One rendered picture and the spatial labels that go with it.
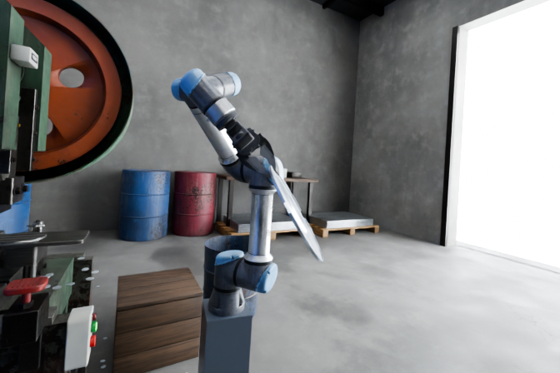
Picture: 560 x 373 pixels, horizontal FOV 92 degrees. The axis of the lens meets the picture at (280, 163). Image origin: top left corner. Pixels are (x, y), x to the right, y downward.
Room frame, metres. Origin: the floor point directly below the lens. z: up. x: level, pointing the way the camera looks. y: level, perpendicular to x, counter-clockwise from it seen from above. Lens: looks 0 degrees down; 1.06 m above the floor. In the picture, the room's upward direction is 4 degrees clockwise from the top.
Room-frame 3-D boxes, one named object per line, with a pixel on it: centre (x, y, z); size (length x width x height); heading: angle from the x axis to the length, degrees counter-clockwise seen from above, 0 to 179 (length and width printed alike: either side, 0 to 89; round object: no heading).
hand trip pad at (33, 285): (0.62, 0.56, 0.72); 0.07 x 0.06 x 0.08; 118
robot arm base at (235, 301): (1.15, 0.19, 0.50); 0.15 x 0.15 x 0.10
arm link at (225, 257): (1.15, 0.18, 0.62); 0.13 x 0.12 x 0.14; 66
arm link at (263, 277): (1.09, 0.06, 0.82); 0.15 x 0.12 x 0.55; 66
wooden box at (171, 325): (1.53, 0.64, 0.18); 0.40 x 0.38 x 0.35; 120
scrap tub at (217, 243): (1.96, 0.29, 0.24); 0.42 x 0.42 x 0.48
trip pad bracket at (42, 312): (0.64, 0.57, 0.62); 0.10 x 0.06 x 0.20; 28
